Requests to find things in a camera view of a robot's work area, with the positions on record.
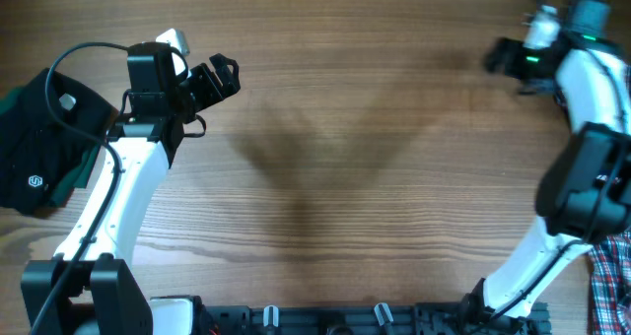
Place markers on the folded green garment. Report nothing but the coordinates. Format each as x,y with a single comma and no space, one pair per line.
31,178

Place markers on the black mounting rail base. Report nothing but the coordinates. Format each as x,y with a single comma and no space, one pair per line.
355,320

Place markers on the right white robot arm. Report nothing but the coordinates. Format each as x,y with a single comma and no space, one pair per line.
585,195

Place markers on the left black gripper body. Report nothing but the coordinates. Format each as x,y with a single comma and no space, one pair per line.
198,91

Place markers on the plaid red blue shirt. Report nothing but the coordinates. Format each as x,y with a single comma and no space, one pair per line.
611,286

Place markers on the black t-shirt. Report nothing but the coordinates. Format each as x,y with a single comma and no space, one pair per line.
75,103

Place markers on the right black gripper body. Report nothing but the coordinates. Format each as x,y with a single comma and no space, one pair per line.
527,62

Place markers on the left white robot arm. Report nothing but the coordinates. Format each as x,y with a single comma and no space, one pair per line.
87,286

